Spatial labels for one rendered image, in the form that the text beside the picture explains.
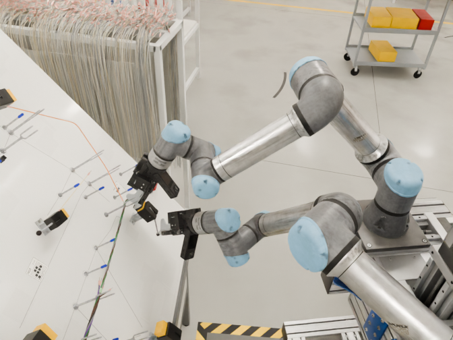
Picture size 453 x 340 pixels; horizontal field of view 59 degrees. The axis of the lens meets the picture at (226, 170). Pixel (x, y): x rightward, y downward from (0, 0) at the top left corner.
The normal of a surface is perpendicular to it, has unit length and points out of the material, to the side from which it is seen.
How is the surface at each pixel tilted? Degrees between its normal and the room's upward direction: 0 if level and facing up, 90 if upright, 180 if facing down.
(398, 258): 0
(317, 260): 88
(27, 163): 53
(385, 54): 90
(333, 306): 0
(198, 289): 0
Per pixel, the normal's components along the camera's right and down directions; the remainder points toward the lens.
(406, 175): 0.05, -0.68
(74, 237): 0.82, -0.40
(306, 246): -0.78, 0.36
